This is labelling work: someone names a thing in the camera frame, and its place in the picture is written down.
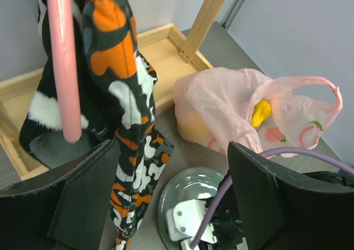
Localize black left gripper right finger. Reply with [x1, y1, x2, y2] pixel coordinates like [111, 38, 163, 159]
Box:
[227, 143, 353, 249]

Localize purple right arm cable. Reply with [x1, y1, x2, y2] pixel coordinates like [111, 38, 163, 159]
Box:
[189, 147, 354, 249]

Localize wooden clothes rack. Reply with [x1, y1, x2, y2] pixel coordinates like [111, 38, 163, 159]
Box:
[1, 0, 225, 180]

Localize fake orange fruit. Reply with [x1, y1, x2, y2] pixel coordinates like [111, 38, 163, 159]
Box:
[178, 111, 212, 147]

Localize pink clothes hanger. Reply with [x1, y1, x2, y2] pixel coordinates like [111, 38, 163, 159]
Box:
[47, 0, 82, 143]

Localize pink plastic bag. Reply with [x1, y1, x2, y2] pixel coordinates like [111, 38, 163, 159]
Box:
[173, 67, 342, 153]

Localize orange grey patterned garment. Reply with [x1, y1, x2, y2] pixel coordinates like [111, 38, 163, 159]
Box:
[83, 0, 174, 249]

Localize black white patterned garment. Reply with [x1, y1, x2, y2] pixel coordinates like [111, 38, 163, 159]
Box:
[19, 0, 122, 169]

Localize grey round plate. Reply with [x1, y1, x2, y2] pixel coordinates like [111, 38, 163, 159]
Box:
[157, 167, 224, 250]

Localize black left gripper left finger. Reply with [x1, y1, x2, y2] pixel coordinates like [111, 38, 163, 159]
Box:
[1, 140, 120, 249]

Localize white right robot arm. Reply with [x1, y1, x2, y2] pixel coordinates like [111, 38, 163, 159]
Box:
[165, 171, 353, 249]

